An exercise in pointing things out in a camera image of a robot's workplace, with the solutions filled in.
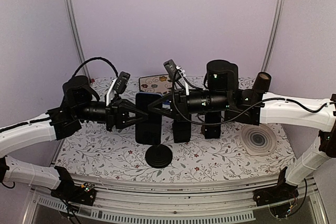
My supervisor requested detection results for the left aluminium frame post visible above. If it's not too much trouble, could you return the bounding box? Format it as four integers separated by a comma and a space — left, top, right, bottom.
64, 0, 86, 64

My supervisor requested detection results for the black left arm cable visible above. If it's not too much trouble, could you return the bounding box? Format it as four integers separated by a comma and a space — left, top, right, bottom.
72, 56, 119, 78

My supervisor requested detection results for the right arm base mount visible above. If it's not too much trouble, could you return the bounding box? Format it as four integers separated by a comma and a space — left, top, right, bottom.
253, 167, 299, 219

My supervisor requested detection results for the square floral ceramic plate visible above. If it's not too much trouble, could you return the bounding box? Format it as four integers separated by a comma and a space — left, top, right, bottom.
139, 74, 172, 95

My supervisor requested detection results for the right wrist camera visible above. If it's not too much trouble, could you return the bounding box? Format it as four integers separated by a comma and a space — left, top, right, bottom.
163, 59, 190, 95

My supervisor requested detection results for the round swirl ceramic plate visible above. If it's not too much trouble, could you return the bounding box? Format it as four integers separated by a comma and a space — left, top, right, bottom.
239, 125, 277, 156

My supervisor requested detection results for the aluminium frame post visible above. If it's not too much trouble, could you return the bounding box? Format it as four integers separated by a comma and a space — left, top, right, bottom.
261, 0, 285, 72
64, 0, 86, 64

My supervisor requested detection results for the right aluminium frame post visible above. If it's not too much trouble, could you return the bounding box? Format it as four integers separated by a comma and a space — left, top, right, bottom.
261, 0, 285, 72

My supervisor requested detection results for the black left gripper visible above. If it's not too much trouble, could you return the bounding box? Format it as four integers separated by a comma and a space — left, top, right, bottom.
74, 97, 150, 131

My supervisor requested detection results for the dark brown cylinder cup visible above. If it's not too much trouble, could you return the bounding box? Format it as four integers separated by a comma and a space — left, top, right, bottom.
252, 72, 271, 93

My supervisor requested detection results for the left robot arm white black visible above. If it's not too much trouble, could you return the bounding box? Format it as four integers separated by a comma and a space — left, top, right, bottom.
1, 72, 148, 200

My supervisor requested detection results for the round wooden base phone stand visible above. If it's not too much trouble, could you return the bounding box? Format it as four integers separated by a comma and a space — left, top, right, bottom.
201, 125, 205, 135

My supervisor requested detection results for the black wedge phone stand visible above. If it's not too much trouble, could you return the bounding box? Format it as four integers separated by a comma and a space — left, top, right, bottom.
172, 120, 191, 143

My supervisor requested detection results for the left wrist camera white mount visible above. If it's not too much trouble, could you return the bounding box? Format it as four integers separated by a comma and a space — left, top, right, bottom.
106, 71, 131, 106

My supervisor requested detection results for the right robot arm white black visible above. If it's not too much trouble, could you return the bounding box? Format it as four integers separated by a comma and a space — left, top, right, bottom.
148, 59, 335, 201

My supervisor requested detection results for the black gooseneck round-base phone stand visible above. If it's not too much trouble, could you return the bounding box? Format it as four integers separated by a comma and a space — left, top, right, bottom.
145, 144, 173, 168

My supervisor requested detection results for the aluminium front rail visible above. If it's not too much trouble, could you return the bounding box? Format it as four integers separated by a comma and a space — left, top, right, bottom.
22, 174, 330, 224

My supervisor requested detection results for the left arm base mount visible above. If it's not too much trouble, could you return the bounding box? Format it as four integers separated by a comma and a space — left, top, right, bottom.
50, 166, 97, 206

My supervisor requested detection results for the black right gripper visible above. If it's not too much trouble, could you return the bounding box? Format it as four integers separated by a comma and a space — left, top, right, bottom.
147, 88, 230, 122

